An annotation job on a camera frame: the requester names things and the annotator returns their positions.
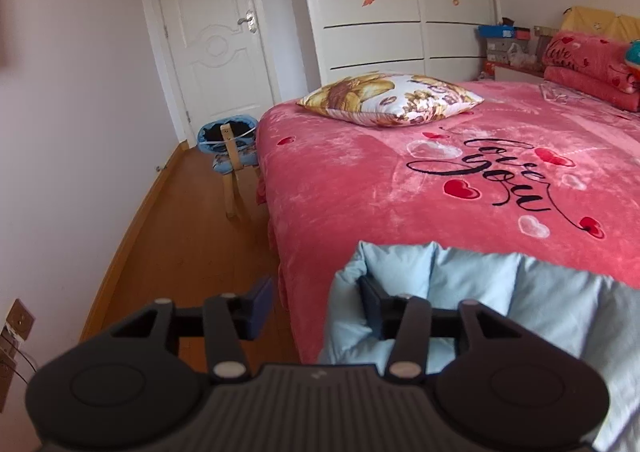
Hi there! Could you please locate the folded pink blanket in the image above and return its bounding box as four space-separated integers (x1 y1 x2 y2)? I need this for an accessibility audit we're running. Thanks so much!
542 30 640 112

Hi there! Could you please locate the clear clothes hanger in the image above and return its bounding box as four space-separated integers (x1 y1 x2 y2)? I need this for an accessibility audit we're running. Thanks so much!
540 82 587 104

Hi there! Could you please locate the white wardrobe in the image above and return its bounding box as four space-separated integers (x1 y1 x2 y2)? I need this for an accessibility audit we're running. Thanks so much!
294 0 501 88

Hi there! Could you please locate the yellow headboard cover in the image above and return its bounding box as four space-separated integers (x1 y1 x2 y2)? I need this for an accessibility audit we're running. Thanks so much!
560 6 640 40

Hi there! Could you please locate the light blue down jacket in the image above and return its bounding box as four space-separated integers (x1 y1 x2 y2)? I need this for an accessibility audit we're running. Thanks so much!
317 241 640 452

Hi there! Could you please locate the clear plastic bag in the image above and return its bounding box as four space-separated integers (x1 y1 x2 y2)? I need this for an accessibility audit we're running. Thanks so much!
506 43 543 69

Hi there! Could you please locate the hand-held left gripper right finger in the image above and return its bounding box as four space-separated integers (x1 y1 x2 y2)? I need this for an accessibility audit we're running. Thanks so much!
356 276 522 379

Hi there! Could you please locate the wall socket plate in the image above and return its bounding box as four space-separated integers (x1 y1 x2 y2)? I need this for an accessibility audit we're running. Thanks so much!
0 299 36 413

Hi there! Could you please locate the pink heart printed blanket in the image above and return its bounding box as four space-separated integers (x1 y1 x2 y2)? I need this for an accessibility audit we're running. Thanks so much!
255 77 640 363

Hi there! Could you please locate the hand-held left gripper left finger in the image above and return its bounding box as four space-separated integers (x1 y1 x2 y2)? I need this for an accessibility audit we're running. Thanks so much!
107 276 276 383

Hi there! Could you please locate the floral pillow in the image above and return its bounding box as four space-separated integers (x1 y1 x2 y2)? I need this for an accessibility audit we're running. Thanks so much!
296 73 485 127

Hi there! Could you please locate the white door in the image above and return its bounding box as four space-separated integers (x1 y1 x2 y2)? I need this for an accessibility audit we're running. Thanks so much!
145 0 281 143

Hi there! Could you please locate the wooden chair with blue clothes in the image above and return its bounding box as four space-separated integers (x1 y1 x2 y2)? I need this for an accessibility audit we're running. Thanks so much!
215 121 261 220

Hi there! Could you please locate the blue cloth bag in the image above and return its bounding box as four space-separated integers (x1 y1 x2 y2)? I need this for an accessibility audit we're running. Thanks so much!
196 115 259 168

